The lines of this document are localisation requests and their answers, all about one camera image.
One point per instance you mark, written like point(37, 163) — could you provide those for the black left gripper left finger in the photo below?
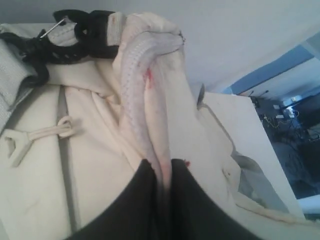
point(132, 215)

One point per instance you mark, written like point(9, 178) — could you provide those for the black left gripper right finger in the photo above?
point(194, 215)

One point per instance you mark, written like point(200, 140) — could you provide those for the white fabric duffel bag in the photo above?
point(83, 102)

